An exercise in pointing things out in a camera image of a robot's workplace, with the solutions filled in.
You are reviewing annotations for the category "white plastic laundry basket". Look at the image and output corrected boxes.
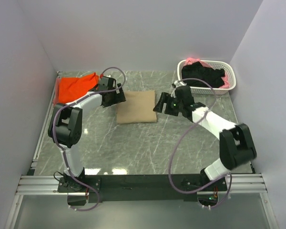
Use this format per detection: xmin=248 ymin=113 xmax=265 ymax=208
xmin=177 ymin=59 xmax=237 ymax=95

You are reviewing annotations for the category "purple cable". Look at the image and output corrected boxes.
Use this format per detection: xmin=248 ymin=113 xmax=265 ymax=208
xmin=51 ymin=66 xmax=126 ymax=212
xmin=168 ymin=80 xmax=232 ymax=210

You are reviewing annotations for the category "folded orange t-shirt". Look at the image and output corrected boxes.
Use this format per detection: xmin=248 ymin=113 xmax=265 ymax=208
xmin=58 ymin=73 xmax=100 ymax=104

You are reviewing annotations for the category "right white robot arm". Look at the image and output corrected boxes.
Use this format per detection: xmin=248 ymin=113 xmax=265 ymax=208
xmin=153 ymin=86 xmax=257 ymax=190

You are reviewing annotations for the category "pink t-shirt in basket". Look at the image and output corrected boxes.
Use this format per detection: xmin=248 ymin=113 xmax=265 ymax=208
xmin=184 ymin=58 xmax=230 ymax=89

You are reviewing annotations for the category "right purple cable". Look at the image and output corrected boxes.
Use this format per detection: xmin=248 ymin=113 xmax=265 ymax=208
xmin=168 ymin=80 xmax=232 ymax=210

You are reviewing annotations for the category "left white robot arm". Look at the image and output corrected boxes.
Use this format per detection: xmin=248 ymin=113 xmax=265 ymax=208
xmin=48 ymin=76 xmax=126 ymax=192

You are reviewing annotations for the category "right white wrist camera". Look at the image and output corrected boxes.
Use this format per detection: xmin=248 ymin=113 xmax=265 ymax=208
xmin=171 ymin=80 xmax=186 ymax=98

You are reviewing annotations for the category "beige t-shirt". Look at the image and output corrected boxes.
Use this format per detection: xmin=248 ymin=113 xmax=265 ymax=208
xmin=116 ymin=90 xmax=157 ymax=124

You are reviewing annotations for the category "aluminium table frame rail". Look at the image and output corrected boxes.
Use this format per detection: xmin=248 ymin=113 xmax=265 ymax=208
xmin=4 ymin=71 xmax=62 ymax=229

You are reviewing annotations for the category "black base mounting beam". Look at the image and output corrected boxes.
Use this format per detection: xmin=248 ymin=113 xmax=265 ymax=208
xmin=57 ymin=174 xmax=227 ymax=206

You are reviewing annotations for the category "black t-shirt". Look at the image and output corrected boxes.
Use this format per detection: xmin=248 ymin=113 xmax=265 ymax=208
xmin=181 ymin=62 xmax=225 ymax=88

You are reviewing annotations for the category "folded dusty pink t-shirt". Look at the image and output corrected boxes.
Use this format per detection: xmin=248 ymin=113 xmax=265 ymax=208
xmin=52 ymin=77 xmax=61 ymax=106

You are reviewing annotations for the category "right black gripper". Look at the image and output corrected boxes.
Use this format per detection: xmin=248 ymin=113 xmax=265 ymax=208
xmin=153 ymin=92 xmax=184 ymax=116

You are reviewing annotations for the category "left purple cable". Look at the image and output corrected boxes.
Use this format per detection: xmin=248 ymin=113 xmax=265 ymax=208
xmin=51 ymin=66 xmax=126 ymax=212

